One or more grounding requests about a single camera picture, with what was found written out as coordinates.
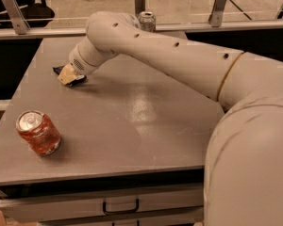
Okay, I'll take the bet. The right metal bracket post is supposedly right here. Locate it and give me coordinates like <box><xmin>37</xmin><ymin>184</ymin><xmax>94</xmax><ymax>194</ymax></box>
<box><xmin>208</xmin><ymin>0</ymin><xmax>227</xmax><ymax>27</ymax></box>

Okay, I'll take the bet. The black drawer handle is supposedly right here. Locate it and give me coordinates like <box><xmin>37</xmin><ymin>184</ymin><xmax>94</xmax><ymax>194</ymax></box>
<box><xmin>102</xmin><ymin>199</ymin><xmax>140</xmax><ymax>216</ymax></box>

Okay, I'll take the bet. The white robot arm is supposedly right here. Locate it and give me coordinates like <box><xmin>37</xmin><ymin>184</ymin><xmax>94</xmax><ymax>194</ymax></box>
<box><xmin>58</xmin><ymin>11</ymin><xmax>283</xmax><ymax>226</ymax></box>

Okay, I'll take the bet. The orange soda can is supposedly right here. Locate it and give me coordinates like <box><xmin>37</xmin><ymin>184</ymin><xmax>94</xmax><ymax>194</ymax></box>
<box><xmin>15</xmin><ymin>110</ymin><xmax>61</xmax><ymax>156</ymax></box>

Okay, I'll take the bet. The grey cabinet drawer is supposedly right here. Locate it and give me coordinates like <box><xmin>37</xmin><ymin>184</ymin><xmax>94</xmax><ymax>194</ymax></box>
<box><xmin>0</xmin><ymin>183</ymin><xmax>204</xmax><ymax>223</ymax></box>

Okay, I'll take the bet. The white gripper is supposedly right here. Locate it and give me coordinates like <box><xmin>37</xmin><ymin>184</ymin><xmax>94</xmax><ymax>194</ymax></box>
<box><xmin>58</xmin><ymin>37</ymin><xmax>117</xmax><ymax>86</ymax></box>

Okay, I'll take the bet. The black office chair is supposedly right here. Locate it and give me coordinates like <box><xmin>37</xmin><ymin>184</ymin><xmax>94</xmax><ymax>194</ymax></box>
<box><xmin>0</xmin><ymin>0</ymin><xmax>56</xmax><ymax>30</ymax></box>

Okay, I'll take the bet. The dark blue rxbar wrapper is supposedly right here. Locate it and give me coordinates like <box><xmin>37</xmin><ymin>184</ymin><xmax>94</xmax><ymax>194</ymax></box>
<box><xmin>53</xmin><ymin>64</ymin><xmax>87</xmax><ymax>87</ymax></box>

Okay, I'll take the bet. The left metal bracket post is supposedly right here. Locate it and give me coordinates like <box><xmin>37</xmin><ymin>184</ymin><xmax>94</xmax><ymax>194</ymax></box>
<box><xmin>1</xmin><ymin>0</ymin><xmax>30</xmax><ymax>35</ymax></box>

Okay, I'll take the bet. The silver green 7up can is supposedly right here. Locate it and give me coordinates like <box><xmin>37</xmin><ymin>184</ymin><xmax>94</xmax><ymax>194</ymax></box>
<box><xmin>139</xmin><ymin>11</ymin><xmax>156</xmax><ymax>32</ymax></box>

